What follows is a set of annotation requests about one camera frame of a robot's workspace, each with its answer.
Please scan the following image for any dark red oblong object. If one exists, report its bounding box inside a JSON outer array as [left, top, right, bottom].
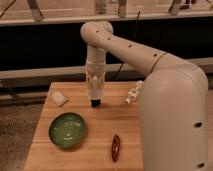
[[111, 135, 121, 162]]

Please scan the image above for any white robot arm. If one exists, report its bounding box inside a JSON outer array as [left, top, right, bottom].
[[80, 21, 208, 171]]

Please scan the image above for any green ceramic bowl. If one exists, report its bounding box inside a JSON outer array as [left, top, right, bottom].
[[48, 112, 86, 149]]

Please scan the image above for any black power cable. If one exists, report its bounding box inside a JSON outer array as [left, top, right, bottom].
[[111, 9, 141, 81]]

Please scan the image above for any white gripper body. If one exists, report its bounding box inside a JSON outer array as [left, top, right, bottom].
[[85, 61, 105, 79]]

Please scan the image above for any black eraser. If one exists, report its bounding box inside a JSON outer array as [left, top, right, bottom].
[[91, 99, 101, 108]]

